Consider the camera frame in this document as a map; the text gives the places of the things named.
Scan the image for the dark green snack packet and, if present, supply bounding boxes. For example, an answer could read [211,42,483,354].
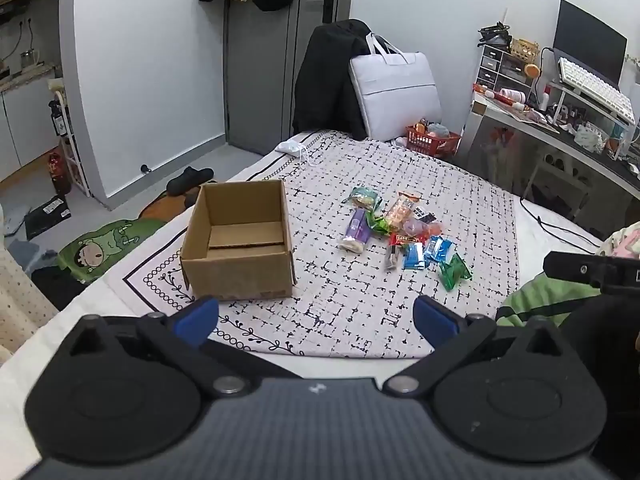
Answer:
[439,254,472,292]

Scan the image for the blue snack packet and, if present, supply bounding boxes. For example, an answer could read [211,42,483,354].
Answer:
[404,242,426,270]
[424,235,456,264]

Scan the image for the orange pink snack packet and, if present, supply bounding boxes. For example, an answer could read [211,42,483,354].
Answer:
[422,222,442,237]

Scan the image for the red candy bar packet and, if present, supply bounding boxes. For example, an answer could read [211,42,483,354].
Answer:
[388,233,413,246]

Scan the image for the black white snack packet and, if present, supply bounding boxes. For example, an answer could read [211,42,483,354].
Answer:
[413,208,436,223]

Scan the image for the green clothing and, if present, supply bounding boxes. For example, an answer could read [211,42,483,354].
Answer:
[495,273,600,327]

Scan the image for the brown cardboard box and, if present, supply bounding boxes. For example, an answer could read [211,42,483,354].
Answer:
[180,180,296,301]

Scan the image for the white black patterned blanket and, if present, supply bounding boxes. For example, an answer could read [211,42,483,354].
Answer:
[105,132,520,359]

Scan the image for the round purple snack packet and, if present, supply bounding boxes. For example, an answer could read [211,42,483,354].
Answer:
[402,218,426,237]

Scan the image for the green cartoon floor mat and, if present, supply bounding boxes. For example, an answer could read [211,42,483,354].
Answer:
[58,218,166,284]

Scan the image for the light green snack packet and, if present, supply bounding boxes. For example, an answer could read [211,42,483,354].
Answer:
[366,211,392,236]

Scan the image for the orange cracker packet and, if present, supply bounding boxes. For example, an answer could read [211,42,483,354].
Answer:
[383,192,421,232]

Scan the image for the purple snack bar packet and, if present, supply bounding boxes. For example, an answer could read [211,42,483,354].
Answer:
[340,208,371,254]

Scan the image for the white desk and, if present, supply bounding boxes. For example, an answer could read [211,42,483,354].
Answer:
[454,92,639,238]

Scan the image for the black slippers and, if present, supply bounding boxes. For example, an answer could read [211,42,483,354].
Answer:
[166,166,215,197]

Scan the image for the green yellow cookie packet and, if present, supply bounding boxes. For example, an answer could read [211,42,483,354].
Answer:
[344,186,382,211]

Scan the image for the red plastic basket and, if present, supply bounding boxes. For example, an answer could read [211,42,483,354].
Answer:
[407,125,461,158]

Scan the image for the white keyboard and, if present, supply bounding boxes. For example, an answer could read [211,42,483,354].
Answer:
[558,58,636,124]

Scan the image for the red bottle on floor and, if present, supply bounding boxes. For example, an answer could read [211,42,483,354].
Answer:
[48,150,72,195]

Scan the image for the small drawer organizer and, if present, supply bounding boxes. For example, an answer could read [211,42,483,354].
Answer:
[475,46,534,94]

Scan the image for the black computer monitor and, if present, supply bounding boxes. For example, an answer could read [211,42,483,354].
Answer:
[552,0,627,88]

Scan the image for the light grey tote bag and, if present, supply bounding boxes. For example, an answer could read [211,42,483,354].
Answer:
[349,32,442,141]

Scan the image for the black jacket on chair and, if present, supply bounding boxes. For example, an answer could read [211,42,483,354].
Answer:
[292,20,371,141]

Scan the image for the grey door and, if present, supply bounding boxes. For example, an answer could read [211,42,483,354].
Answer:
[224,0,352,155]

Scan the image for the black cable on bed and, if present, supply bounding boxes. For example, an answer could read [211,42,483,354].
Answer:
[519,198,601,256]

